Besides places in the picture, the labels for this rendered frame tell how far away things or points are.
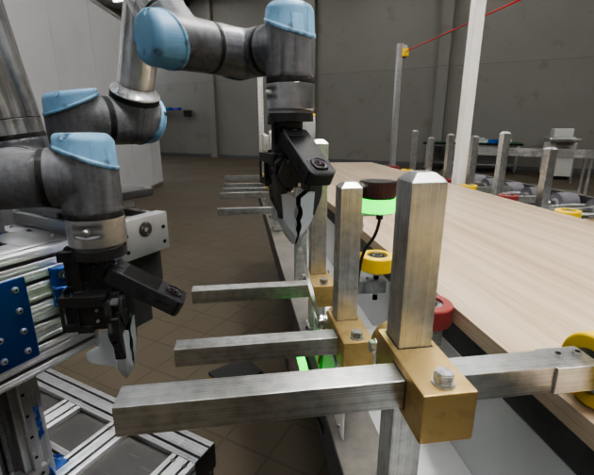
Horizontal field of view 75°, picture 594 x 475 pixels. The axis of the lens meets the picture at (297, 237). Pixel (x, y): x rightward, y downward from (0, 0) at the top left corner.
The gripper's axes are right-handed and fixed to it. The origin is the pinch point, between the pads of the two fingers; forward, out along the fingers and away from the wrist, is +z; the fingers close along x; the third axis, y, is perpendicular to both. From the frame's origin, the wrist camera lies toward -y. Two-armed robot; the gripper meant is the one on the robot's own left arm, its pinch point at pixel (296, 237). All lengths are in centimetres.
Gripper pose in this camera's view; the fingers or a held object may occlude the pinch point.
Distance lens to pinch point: 65.5
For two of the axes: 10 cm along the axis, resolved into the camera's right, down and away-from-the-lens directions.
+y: -4.7, -2.4, 8.5
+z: 0.0, 9.6, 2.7
